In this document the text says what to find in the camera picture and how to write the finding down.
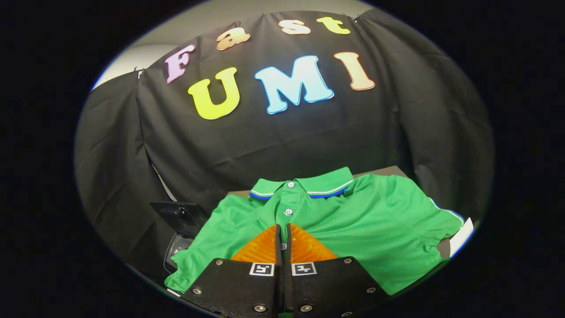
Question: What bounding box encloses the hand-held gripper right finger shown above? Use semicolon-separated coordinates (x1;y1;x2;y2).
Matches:
282;223;389;318

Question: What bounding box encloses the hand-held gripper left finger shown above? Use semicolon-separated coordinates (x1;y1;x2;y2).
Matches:
180;224;283;316

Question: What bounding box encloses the green polo shirt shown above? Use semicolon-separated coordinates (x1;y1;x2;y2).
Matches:
164;167;465;295

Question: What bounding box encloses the dark glass washing machine lid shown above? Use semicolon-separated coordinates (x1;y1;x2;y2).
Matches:
149;201;211;239

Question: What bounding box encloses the black backdrop cloth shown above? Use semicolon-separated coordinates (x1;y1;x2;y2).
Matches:
74;10;495;283

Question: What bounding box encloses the beige cabinet with black frame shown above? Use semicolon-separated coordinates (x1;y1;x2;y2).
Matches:
226;166;453;261

